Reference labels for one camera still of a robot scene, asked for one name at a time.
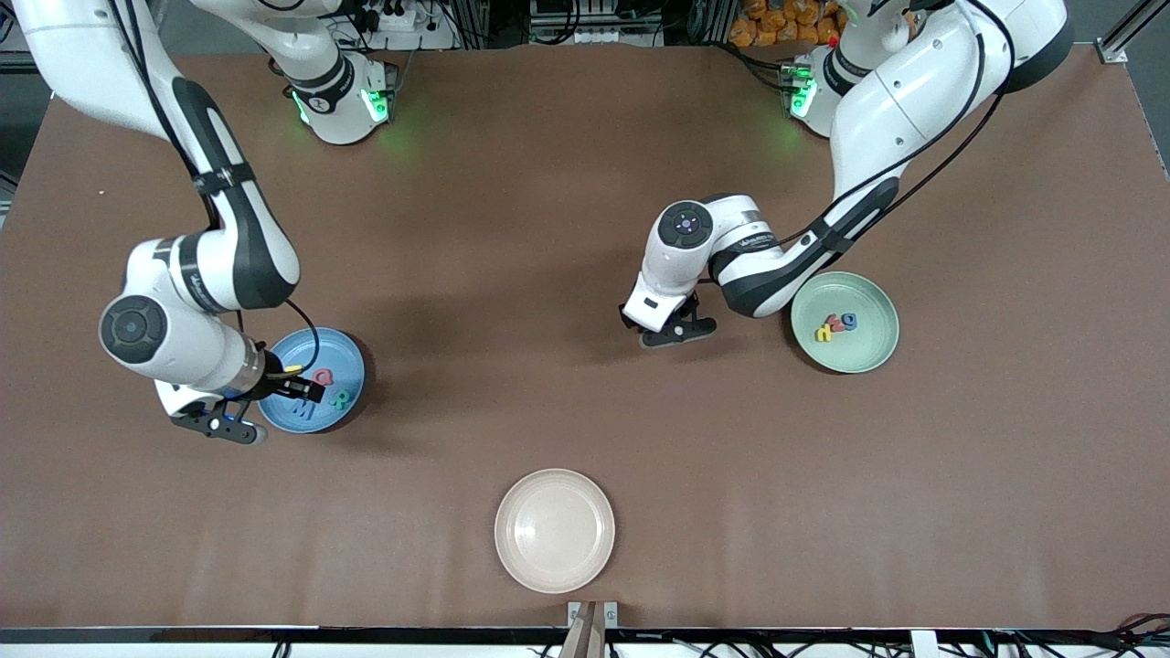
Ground green plate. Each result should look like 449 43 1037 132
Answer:
790 271 901 375

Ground orange bagged goods pile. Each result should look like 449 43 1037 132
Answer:
729 0 844 48

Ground grey metal mounting bracket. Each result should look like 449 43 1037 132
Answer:
567 600 620 631

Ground aluminium frame strut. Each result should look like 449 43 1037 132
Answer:
1097 0 1170 51

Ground brown tapered post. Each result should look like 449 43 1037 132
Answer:
559 603 607 658

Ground beige plate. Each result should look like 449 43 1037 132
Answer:
494 468 616 595

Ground white power strip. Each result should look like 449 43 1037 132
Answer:
352 0 419 34

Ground blue plate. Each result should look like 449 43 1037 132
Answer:
256 326 367 435

